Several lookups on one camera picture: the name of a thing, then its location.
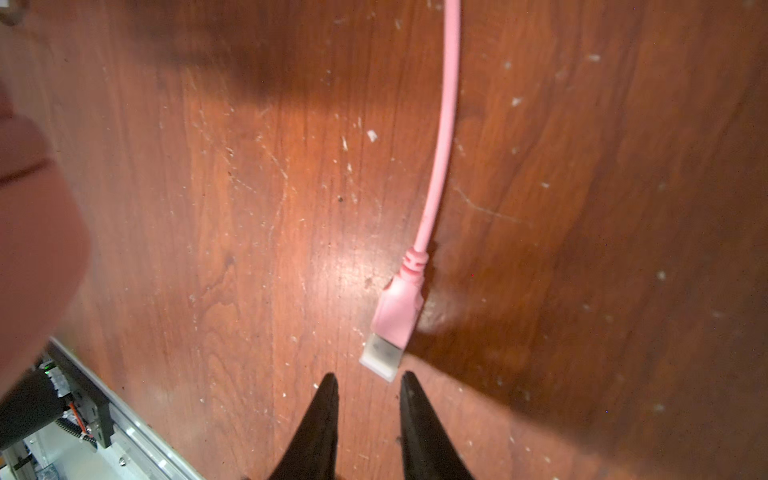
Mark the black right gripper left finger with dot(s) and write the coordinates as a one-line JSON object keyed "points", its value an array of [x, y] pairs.
{"points": [[312, 452]]}

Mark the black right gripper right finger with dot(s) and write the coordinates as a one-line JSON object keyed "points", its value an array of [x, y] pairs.
{"points": [[427, 452]]}

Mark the pink headphones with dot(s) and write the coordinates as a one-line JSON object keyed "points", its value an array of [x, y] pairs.
{"points": [[45, 243]]}

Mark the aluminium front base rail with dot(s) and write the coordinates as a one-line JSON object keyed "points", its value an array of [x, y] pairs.
{"points": [[33, 447]]}

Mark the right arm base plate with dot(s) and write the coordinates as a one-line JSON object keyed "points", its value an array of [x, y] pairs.
{"points": [[85, 408]]}

